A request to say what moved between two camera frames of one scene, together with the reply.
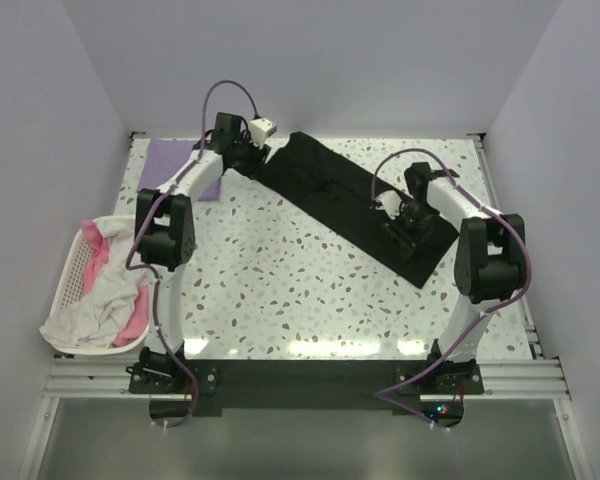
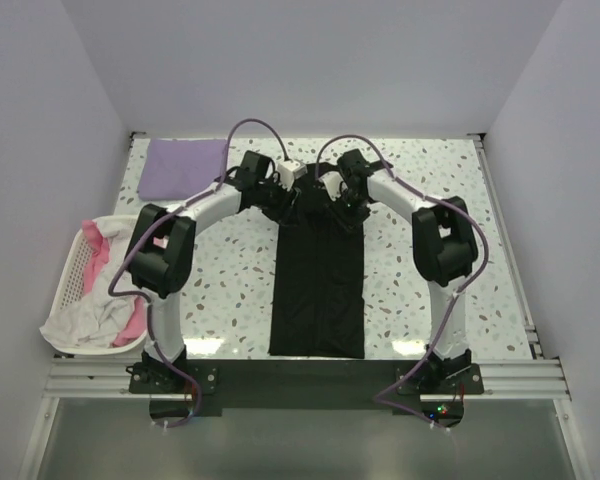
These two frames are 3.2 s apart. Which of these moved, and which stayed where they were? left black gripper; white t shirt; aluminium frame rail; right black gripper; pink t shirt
Moved: right black gripper; left black gripper
Stayed: white t shirt; pink t shirt; aluminium frame rail
